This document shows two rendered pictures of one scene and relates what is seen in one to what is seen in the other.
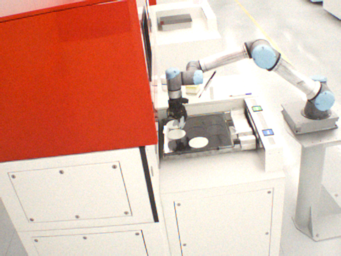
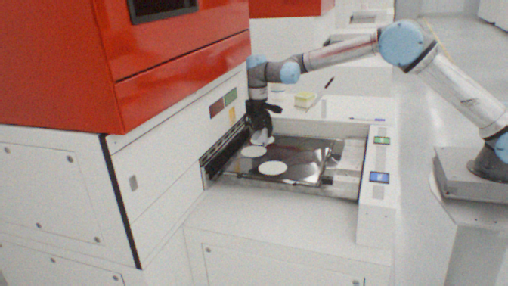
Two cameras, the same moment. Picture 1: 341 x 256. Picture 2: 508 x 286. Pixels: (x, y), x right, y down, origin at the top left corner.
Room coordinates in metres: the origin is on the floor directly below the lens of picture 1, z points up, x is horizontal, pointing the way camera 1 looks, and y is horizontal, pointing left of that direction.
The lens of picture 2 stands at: (0.76, -0.44, 1.50)
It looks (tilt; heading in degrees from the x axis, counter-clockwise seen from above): 25 degrees down; 20
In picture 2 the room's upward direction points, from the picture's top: 5 degrees counter-clockwise
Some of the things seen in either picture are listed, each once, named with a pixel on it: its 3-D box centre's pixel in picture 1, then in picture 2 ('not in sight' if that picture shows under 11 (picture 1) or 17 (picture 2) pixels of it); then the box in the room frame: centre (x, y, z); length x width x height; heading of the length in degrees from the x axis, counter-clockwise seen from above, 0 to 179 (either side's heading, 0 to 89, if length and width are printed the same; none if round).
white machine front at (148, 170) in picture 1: (151, 136); (200, 141); (1.72, 0.09, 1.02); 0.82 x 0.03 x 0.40; 178
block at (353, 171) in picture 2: (245, 131); (348, 170); (1.83, -0.41, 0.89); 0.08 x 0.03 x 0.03; 88
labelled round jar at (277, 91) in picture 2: (166, 83); (277, 90); (2.35, -0.03, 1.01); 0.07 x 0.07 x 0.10
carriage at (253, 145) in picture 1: (242, 129); (351, 166); (1.91, -0.41, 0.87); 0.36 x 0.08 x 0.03; 178
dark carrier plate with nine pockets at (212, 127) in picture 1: (195, 131); (280, 154); (1.90, -0.14, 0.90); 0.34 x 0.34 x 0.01; 88
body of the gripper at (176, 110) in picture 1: (175, 106); (258, 113); (1.94, -0.06, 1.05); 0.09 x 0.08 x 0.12; 145
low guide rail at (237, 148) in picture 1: (209, 152); (287, 186); (1.78, -0.20, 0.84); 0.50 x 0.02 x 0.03; 88
